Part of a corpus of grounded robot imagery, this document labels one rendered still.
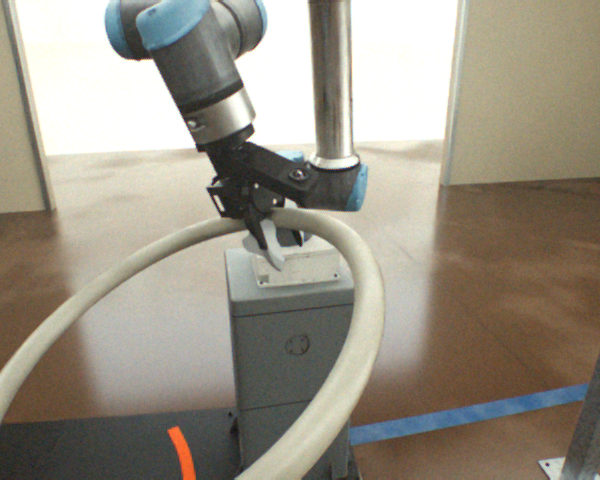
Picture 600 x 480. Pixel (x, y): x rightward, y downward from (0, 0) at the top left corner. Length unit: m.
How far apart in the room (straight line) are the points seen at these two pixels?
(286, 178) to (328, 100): 0.68
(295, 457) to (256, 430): 1.32
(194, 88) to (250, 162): 0.11
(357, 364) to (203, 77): 0.36
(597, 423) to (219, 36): 1.76
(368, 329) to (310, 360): 1.12
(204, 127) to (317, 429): 0.37
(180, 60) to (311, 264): 0.95
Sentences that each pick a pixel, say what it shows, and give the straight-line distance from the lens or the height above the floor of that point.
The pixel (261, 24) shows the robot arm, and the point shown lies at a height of 1.56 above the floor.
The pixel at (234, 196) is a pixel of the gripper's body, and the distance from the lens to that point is 0.61.
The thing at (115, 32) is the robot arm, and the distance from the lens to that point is 0.74.
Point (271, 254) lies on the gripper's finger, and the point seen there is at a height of 1.25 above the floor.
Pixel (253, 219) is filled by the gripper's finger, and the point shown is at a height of 1.31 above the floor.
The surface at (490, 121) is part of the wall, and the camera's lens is 6.34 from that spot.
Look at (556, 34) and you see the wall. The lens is 6.80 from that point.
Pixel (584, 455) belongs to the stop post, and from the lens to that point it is 2.04.
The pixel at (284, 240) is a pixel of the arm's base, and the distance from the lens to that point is 1.39.
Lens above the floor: 1.50
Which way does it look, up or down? 22 degrees down
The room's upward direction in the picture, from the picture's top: straight up
